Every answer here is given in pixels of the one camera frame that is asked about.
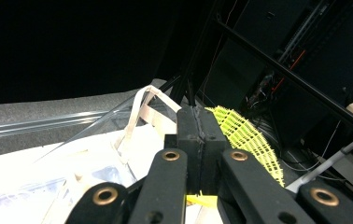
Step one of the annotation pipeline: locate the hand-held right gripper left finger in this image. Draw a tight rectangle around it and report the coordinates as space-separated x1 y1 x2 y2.
163 106 203 195

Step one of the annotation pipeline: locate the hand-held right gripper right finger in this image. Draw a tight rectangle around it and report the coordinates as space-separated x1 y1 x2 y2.
200 108 231 195

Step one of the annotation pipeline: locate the yellow shuttlecock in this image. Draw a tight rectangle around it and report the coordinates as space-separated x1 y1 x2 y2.
185 105 287 209

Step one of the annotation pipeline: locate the transparent bag with beige trim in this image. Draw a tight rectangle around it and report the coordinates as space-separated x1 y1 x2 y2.
0 85 183 224

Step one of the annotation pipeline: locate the clear plastic sheet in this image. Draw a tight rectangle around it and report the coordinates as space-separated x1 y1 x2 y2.
0 124 178 224

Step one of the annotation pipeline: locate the black horizontal frame bar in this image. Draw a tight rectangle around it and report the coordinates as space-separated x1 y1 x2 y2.
216 19 353 142

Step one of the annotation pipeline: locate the red cable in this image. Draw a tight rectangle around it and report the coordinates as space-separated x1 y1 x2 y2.
269 49 308 96

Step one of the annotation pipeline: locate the metal floor rail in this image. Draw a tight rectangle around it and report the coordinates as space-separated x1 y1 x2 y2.
0 109 126 142

